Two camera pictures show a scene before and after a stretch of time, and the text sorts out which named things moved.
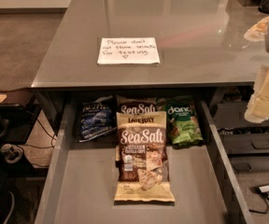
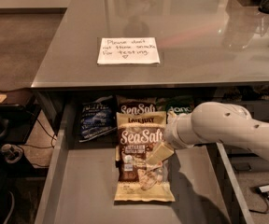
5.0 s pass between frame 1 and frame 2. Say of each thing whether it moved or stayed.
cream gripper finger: moved
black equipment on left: stayed
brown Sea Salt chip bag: stayed
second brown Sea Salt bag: stayed
